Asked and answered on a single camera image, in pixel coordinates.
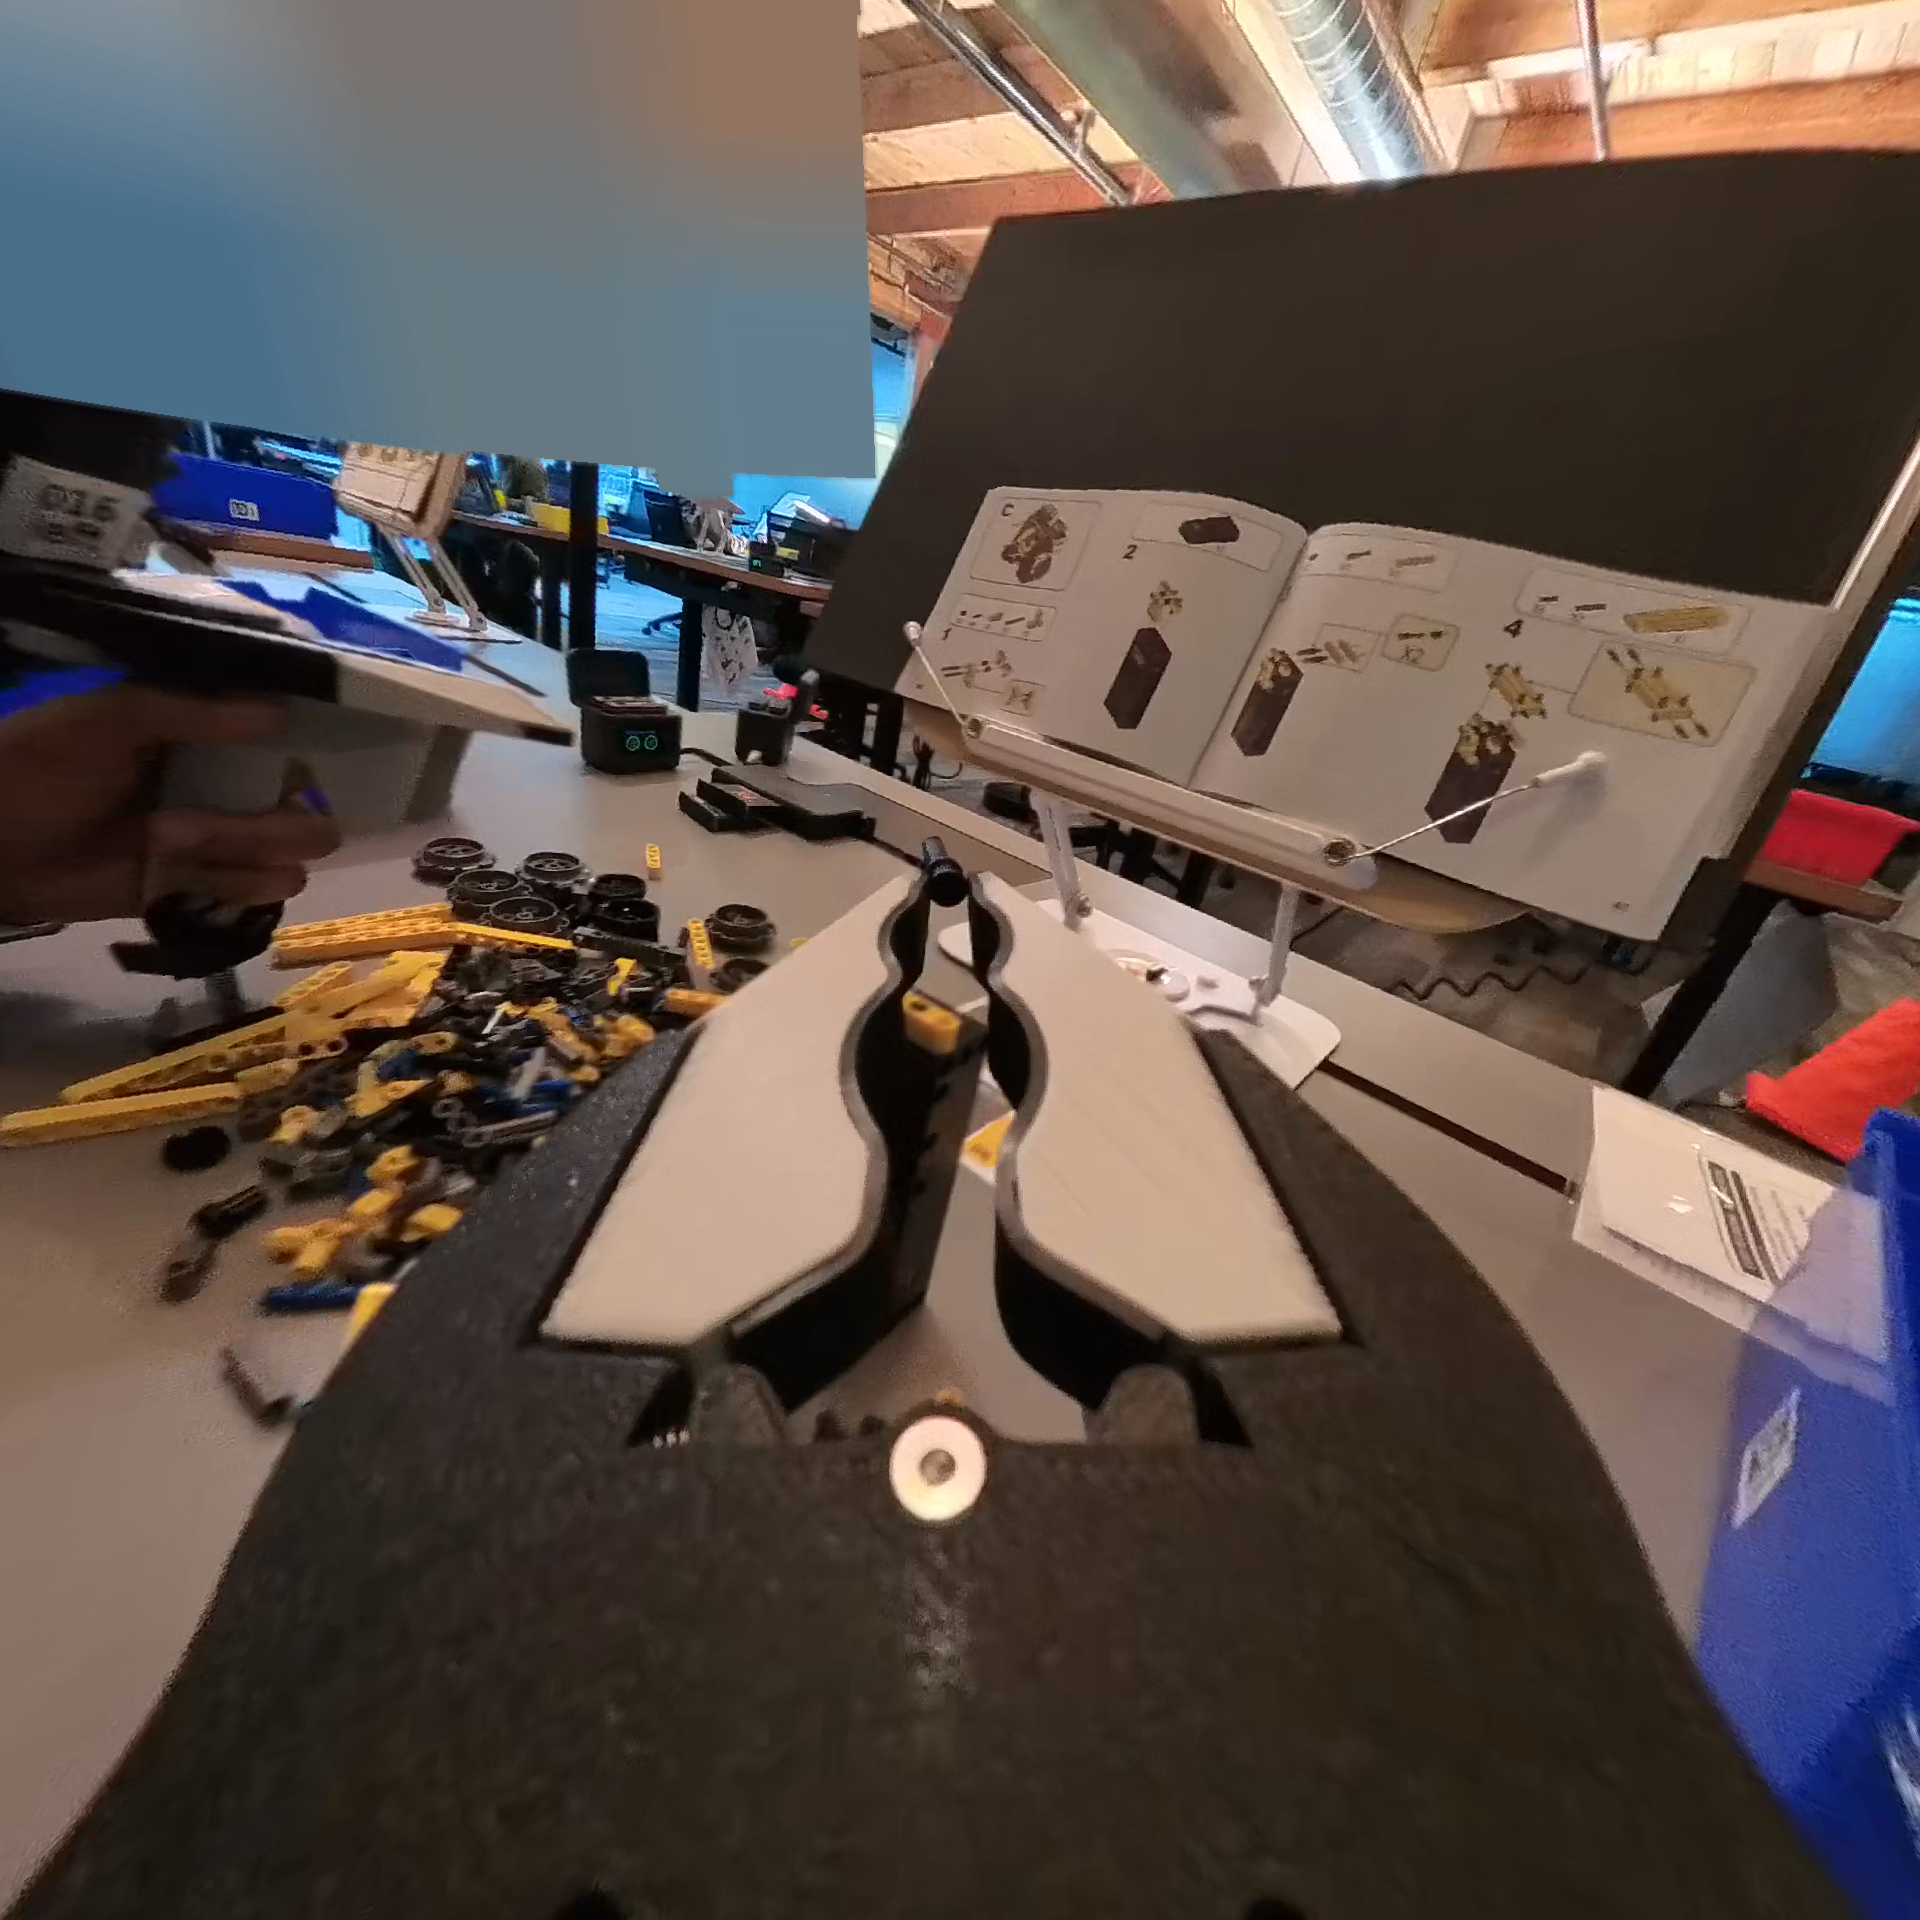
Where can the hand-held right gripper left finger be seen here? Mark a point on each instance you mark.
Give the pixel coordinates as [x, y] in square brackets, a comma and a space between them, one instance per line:
[751, 1154]

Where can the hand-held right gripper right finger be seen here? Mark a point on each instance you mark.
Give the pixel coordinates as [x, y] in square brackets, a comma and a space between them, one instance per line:
[1156, 1171]

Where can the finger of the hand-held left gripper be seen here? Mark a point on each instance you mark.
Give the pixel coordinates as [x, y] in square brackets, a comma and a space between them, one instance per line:
[375, 772]
[464, 700]

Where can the pile of yellow black toy bricks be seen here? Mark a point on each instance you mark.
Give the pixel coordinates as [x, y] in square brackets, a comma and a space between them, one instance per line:
[375, 1049]

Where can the small black toy pin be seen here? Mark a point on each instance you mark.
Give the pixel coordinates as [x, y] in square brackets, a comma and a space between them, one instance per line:
[946, 874]

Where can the person's left hand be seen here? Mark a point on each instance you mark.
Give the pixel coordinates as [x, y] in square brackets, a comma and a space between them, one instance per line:
[90, 810]

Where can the background blue bin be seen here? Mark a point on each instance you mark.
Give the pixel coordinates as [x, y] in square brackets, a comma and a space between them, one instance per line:
[247, 504]

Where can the black charging case green lights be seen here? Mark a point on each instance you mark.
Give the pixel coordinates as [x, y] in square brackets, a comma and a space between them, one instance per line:
[628, 720]

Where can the black toy block yellow top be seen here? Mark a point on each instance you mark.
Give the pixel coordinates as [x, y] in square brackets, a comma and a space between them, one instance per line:
[915, 1140]

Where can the background book stand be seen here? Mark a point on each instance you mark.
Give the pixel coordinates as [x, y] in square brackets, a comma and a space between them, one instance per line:
[405, 510]

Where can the cluster of black toy wheels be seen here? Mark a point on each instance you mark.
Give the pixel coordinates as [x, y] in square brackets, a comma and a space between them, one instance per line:
[548, 885]

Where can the background wooden desk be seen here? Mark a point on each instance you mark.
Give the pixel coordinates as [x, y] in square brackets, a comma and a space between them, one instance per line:
[704, 563]

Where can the small black charger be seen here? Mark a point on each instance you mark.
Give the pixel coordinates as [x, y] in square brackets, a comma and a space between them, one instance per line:
[778, 723]

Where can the flat black device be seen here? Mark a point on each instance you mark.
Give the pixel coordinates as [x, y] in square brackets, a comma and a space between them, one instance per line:
[787, 806]

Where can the white book stand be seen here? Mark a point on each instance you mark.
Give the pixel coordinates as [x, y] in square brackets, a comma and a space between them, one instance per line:
[1171, 819]

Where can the open instruction booklet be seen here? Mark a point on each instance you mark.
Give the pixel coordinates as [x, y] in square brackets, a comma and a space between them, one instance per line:
[1350, 674]

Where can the white paper sheet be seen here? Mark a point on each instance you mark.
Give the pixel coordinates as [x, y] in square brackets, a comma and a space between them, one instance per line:
[1694, 1200]

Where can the red cloth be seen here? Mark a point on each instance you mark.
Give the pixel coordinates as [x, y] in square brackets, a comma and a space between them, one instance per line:
[1852, 1080]
[1852, 833]

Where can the blue plastic bin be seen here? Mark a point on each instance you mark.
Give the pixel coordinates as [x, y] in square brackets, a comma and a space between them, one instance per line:
[1822, 1500]

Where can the large black board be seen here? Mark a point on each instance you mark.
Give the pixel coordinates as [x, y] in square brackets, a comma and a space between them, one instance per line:
[1350, 346]

